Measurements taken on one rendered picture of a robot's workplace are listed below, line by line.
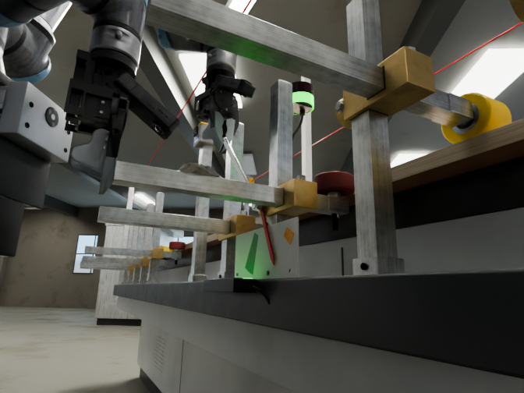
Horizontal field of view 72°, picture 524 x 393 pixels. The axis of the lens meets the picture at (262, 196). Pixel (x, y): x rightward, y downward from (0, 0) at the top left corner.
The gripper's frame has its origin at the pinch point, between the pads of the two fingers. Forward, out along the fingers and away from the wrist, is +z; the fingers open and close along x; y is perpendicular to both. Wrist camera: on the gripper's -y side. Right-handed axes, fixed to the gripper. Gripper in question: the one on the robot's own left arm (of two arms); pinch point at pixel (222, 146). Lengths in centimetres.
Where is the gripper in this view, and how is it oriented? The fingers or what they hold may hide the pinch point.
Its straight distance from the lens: 83.2
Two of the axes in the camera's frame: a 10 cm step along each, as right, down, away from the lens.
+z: -0.2, 9.7, -2.5
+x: -6.8, -2.0, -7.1
